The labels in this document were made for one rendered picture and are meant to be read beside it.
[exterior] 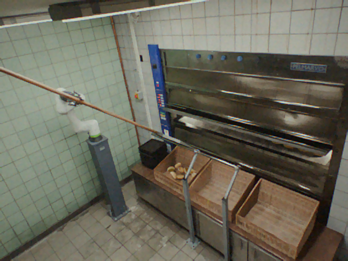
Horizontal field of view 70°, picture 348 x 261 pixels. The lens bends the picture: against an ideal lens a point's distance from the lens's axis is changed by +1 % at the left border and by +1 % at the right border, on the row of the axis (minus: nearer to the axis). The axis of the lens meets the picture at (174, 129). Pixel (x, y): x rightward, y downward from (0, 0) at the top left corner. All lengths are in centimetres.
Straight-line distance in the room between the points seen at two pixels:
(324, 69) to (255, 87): 55
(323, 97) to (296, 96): 19
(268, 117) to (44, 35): 251
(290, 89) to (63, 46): 249
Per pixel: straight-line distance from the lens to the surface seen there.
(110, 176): 334
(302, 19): 209
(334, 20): 204
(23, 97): 322
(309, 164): 245
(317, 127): 227
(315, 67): 212
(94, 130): 303
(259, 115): 242
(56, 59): 329
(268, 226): 266
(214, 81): 257
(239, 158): 277
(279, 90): 226
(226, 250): 282
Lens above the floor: 256
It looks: 27 degrees down
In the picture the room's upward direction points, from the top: 8 degrees counter-clockwise
